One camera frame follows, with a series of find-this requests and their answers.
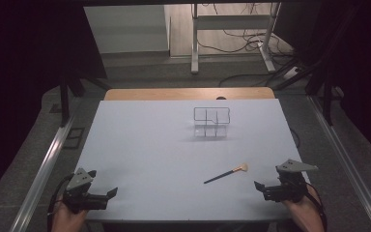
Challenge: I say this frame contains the white metal stand frame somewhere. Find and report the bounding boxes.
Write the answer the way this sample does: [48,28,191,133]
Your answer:
[190,3,283,75]

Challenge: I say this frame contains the black floor cable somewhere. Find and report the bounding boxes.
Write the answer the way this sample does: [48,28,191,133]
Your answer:
[217,72,273,88]

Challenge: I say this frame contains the thin black cable beside table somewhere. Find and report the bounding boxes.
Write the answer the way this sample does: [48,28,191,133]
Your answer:
[289,128,301,149]

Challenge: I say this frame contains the hand-held gripper black cable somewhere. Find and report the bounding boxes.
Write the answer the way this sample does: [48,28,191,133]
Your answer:
[46,173,75,232]
[304,182,328,232]

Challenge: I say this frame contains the person's left hand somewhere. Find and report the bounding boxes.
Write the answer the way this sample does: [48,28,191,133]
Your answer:
[50,201,88,232]

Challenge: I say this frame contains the makeup brush with dark handle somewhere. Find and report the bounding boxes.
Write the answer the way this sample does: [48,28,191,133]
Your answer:
[203,162,249,185]

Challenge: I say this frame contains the clear acrylic organizer box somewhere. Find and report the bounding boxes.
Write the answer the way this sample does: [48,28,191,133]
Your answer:
[192,106,232,139]

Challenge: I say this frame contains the black floor plate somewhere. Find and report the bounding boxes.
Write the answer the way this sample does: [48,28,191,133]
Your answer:
[62,127,86,150]

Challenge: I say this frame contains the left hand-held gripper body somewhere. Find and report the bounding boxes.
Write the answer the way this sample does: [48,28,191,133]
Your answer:
[62,167,109,215]

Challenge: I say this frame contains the person's right hand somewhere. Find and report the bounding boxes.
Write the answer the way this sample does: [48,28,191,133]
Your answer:
[281,189,325,232]

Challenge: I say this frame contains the aluminium rail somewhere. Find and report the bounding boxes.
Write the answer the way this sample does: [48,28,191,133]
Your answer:
[9,117,75,232]
[307,95,371,232]

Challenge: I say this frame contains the white table board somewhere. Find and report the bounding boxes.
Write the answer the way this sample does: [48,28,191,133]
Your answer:
[73,99,320,223]

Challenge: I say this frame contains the black curtain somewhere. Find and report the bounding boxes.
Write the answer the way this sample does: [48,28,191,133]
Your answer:
[274,0,371,168]
[0,0,108,207]

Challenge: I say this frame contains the black tripod stand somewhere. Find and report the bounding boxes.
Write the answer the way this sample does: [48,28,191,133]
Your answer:
[271,59,346,126]
[58,75,111,128]

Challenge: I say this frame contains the right hand-held gripper black cable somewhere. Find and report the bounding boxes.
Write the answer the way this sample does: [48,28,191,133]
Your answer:
[304,182,328,232]

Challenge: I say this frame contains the tangle of black floor cables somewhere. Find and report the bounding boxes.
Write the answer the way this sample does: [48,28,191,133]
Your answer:
[196,3,299,56]

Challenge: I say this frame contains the white power strip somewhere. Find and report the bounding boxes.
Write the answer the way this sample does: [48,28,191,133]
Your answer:
[283,66,302,81]

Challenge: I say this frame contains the white cabinet panel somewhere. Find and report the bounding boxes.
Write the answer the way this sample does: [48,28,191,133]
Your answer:
[83,4,171,55]

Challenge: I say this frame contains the left hand-held gripper black cable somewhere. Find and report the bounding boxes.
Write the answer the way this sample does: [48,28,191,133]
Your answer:
[46,173,75,232]

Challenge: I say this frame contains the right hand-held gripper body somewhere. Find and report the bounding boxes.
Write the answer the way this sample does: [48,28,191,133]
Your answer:
[263,159,319,203]

